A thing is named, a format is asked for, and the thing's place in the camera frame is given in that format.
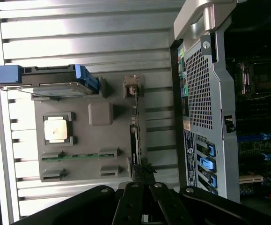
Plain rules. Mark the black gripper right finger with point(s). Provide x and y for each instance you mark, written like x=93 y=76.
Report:
x=168 y=206

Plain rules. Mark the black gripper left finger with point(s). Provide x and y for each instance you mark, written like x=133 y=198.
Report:
x=128 y=206

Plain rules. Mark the green RAM stick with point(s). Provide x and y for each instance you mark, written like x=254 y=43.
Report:
x=79 y=156

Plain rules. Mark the grey plastic parts rack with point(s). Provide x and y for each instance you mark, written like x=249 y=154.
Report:
x=90 y=145

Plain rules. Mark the beige expansion slot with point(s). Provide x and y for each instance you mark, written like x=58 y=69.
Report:
x=251 y=178

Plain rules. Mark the silver CPU chip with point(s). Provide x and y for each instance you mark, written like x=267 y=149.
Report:
x=56 y=129

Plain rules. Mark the open black PC case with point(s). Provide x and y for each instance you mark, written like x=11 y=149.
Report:
x=210 y=93

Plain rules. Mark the long blue expansion slot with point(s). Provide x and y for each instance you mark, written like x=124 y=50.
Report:
x=268 y=135

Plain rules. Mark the green motherboard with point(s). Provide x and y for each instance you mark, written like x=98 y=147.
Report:
x=254 y=112

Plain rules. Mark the hard disk in blue caddy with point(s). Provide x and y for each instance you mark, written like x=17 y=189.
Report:
x=55 y=80

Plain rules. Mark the CPU socket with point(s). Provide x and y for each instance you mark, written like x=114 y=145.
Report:
x=261 y=77

